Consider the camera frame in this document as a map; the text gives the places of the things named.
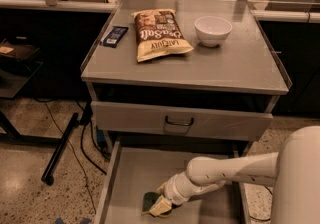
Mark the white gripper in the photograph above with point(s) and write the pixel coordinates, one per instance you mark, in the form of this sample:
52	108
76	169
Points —
173	190

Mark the green yellow sponge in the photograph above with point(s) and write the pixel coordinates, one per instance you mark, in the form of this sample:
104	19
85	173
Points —
147	198

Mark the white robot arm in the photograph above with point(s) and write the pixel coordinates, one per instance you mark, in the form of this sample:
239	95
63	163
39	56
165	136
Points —
293	173

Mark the open grey middle drawer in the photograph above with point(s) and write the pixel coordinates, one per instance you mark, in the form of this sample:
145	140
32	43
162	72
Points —
141	165

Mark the grey top drawer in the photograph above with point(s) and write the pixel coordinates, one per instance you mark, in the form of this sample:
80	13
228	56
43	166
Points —
150	119

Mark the grey metal drawer cabinet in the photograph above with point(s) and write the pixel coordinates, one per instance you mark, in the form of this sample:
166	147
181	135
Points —
241	74

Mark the black stand leg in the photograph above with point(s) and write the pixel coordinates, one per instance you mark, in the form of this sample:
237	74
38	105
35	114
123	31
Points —
48	174

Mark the brown sea salt chip bag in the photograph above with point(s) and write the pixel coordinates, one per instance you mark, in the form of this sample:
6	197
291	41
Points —
158	34

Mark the white bowl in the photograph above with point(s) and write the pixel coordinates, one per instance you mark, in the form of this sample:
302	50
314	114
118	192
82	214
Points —
212	31

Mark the dark side shelf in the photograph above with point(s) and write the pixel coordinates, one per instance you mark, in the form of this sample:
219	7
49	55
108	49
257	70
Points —
17	65

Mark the black drawer handle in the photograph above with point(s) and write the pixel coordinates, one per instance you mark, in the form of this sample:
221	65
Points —
177	123

